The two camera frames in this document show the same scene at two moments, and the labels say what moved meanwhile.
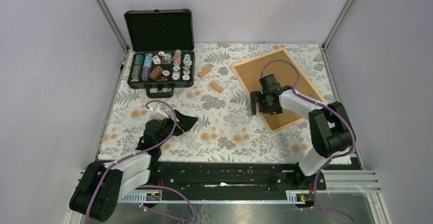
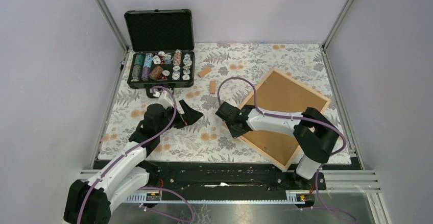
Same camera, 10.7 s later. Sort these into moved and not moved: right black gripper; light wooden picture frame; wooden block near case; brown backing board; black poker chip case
Moved: right black gripper; brown backing board; light wooden picture frame
Not moved: black poker chip case; wooden block near case
